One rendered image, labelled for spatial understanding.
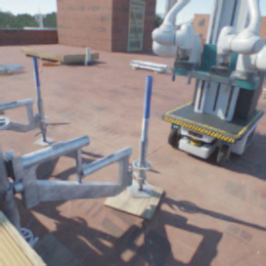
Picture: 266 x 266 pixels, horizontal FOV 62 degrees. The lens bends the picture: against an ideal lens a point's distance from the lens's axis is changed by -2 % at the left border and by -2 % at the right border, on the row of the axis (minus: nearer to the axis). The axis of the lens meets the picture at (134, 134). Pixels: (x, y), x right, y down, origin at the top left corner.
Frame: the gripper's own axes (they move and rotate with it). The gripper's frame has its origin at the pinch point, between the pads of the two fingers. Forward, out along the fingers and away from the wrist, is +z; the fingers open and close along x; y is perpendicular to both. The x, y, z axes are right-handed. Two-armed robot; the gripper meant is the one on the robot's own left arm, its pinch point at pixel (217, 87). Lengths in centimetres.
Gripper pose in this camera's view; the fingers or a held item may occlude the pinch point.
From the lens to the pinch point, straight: 166.5
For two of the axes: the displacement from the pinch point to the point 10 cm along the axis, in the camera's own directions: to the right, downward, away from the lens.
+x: 7.7, 3.1, -5.5
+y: -6.3, 3.0, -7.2
